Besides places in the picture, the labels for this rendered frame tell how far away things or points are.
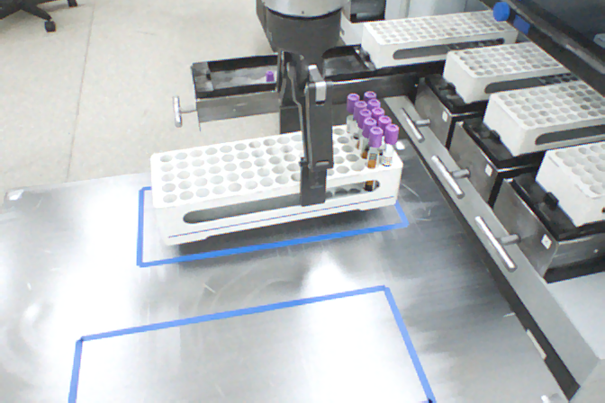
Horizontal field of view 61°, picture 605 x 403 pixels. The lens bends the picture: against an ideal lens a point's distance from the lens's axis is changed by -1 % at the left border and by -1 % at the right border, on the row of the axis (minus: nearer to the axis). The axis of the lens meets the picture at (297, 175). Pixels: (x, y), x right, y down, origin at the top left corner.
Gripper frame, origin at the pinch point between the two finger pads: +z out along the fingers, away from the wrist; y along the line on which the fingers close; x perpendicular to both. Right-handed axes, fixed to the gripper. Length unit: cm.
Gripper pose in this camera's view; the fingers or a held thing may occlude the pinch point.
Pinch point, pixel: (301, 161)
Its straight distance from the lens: 64.0
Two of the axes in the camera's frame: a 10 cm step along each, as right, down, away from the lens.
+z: -0.1, 7.6, 6.5
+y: 2.5, 6.4, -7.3
